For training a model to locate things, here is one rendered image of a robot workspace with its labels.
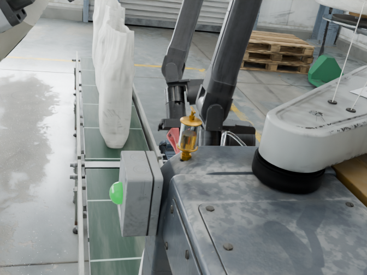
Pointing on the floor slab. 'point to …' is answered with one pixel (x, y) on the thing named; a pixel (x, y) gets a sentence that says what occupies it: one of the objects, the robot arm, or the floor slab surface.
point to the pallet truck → (324, 65)
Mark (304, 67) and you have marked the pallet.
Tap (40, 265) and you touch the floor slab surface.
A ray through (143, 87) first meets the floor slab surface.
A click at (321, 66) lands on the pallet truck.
